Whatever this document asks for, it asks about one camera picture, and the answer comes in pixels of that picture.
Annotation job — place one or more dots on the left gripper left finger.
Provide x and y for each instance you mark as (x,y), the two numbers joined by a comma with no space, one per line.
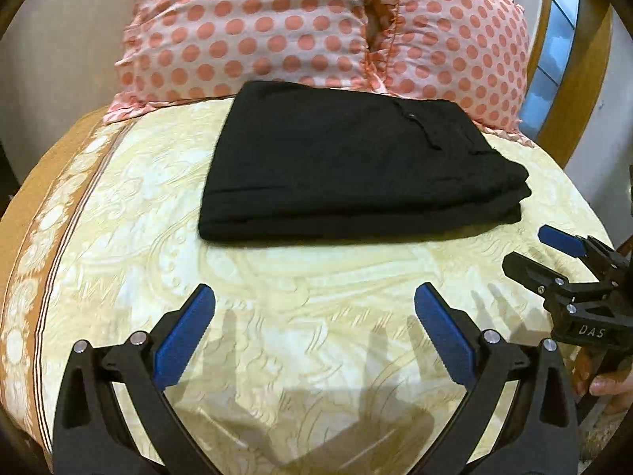
(91,435)

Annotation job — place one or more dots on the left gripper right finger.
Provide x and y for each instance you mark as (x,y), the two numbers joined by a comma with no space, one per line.
(540,431)

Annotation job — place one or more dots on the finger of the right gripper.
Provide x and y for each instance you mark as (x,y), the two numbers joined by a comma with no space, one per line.
(538,278)
(605,263)

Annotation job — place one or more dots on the black pants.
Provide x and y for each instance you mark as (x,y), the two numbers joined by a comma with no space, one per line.
(299,163)

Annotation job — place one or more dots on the person's right hand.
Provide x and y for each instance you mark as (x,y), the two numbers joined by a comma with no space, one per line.
(616,385)

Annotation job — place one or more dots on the yellow patterned bed sheet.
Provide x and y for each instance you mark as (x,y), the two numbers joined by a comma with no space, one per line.
(314,362)

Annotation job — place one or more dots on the right pink polka-dot pillow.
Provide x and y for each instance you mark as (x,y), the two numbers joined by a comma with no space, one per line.
(471,52)

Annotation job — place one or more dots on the pink polka-dot pillow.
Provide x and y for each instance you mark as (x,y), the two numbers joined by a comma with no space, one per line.
(471,52)
(189,50)

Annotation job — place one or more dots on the left pink polka-dot pillow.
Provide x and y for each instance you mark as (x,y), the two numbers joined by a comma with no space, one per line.
(189,50)

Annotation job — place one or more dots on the wooden window frame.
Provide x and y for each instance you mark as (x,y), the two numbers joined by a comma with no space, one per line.
(568,56)

